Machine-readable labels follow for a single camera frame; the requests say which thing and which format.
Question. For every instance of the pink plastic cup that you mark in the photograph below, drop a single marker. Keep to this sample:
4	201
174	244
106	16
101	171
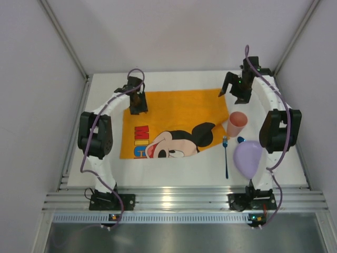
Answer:
237	121

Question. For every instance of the blue plastic fork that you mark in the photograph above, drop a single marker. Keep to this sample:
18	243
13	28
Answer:
225	144

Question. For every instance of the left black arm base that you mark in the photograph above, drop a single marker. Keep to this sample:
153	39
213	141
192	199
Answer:
109	202

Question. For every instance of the orange Mickey Mouse cloth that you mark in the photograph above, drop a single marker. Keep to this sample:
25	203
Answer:
177	124

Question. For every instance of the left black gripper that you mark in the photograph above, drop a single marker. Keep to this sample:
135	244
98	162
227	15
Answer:
138	108

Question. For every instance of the slotted grey cable duct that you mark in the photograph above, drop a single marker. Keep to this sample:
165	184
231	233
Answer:
139	218

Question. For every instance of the lilac plastic plate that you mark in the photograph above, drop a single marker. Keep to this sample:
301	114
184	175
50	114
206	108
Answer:
246	157

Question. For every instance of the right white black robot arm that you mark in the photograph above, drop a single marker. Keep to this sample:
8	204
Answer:
268	127

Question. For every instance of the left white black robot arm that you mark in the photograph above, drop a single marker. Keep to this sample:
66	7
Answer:
95	134

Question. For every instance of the aluminium mounting rail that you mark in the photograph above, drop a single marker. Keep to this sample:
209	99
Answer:
177	199

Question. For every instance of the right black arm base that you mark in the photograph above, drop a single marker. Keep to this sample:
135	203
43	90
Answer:
241	201

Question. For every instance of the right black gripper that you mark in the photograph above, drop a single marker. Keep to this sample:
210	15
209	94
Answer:
239	94

